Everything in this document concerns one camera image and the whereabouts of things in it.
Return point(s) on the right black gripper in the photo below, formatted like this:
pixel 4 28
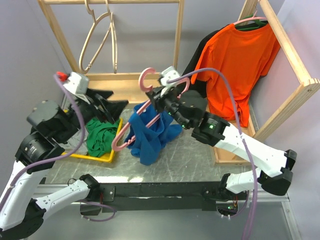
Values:
pixel 158 100

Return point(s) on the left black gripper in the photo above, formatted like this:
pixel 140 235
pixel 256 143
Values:
pixel 95 103

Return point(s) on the pink hanger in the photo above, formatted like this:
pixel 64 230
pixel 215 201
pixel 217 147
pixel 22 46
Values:
pixel 119 142
pixel 251 19

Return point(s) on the blue tank top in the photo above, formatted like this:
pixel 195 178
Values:
pixel 149 141

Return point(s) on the yellow plastic tray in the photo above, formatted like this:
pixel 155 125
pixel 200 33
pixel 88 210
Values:
pixel 82 152

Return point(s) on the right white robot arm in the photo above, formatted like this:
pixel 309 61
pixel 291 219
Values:
pixel 272 168

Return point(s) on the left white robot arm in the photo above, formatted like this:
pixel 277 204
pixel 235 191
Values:
pixel 21 215

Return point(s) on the middle beige wooden hanger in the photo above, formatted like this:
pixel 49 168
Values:
pixel 114 42

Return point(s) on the green hanger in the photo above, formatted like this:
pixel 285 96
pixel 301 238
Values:
pixel 256 23

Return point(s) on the pink hanger under orange shirt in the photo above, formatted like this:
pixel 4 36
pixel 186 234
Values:
pixel 251 19

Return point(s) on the green shirt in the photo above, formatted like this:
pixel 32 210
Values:
pixel 100 137

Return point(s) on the right wooden clothes rack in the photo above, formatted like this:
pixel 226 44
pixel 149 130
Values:
pixel 286 103

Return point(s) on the orange t-shirt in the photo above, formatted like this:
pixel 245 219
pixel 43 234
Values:
pixel 242 57

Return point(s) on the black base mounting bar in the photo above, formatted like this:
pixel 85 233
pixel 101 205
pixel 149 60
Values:
pixel 151 196

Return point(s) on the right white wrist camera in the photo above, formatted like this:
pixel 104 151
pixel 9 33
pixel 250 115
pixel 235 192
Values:
pixel 167 75

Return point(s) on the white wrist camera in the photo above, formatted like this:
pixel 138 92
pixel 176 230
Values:
pixel 76 83
pixel 167 75

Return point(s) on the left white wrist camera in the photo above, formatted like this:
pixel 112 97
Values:
pixel 76 83

